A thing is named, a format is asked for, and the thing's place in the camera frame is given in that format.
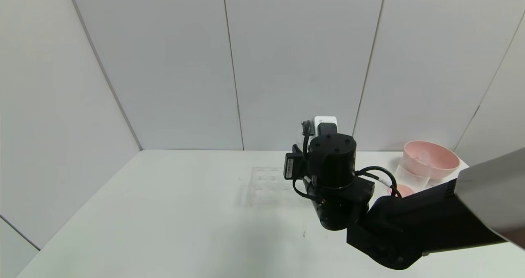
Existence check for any test tube with red pigment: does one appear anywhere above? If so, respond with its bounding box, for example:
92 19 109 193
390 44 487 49
415 149 434 166

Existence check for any clear plastic cup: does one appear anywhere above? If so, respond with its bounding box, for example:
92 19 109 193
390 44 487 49
389 159 431 198

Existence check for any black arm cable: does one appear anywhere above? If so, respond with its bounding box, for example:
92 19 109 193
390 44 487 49
356 166 399 197

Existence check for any clear plastic test tube rack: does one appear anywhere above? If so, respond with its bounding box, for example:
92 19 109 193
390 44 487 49
245 166 318 209

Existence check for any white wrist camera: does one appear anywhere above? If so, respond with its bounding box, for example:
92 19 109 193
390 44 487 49
314 116 338 136

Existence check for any pink bowl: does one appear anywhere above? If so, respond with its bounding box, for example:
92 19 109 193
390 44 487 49
403 141 460 181

